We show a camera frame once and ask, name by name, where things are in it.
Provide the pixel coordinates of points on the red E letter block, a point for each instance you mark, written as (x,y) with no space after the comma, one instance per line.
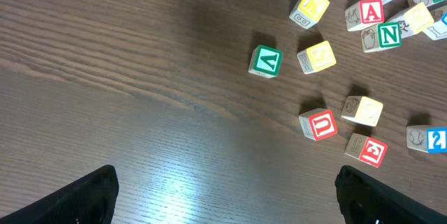
(366,149)

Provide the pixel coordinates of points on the yellow block near P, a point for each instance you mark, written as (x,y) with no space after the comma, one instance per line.
(413,20)

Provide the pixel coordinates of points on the green V letter block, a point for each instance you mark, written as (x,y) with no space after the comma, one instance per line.
(265,61)

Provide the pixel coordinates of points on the yellow far left block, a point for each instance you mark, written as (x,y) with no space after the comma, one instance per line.
(307,13)

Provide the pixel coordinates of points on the red U block lower left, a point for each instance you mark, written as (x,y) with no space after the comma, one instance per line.
(318,124)

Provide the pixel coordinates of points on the red A letter block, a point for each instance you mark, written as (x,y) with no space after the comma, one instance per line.
(363,14)

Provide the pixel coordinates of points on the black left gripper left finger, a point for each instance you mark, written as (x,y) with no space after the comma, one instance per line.
(90,199)

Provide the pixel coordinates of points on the blue P letter block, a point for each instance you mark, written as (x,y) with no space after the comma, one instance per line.
(437,30)

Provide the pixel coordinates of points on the yellow C letter block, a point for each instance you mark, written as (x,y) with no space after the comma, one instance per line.
(362,110)

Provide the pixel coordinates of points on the green N letter block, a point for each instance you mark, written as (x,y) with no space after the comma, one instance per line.
(380,37)

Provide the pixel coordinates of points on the blue 2 number block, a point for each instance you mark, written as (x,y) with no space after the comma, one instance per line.
(425,138)

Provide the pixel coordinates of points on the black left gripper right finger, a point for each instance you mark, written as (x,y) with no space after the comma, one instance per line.
(363,199)

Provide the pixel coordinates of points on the yellow S letter block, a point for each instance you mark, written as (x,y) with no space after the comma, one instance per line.
(316,58)

